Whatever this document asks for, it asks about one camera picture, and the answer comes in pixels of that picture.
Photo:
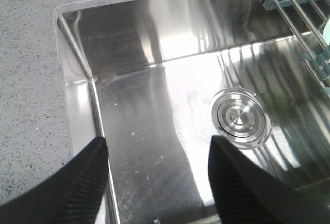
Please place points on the mint green round plate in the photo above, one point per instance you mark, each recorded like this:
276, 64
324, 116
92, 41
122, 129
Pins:
326, 32

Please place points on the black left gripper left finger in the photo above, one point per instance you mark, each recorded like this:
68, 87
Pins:
72, 195

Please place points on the round steel sink drain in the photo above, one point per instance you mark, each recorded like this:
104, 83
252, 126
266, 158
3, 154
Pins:
239, 117

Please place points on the stainless steel sink basin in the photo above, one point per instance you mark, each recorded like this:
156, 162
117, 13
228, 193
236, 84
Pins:
141, 73

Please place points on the teal and steel dish rack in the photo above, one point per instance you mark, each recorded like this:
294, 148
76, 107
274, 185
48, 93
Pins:
312, 15

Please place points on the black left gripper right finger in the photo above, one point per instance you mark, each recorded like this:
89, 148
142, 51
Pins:
244, 193

